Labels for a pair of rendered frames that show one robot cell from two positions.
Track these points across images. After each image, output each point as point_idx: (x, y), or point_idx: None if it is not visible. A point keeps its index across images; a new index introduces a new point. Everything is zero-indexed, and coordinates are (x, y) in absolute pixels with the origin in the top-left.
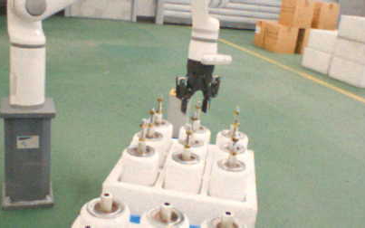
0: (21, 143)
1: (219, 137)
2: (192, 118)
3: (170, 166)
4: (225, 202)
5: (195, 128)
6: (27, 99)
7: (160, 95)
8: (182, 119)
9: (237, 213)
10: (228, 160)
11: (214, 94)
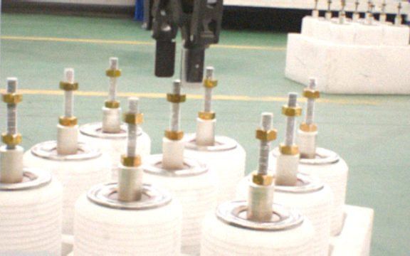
0: None
1: (118, 147)
2: (182, 98)
3: (312, 209)
4: (359, 225)
5: (76, 147)
6: None
7: (16, 80)
8: None
9: (369, 234)
10: (311, 146)
11: (169, 23)
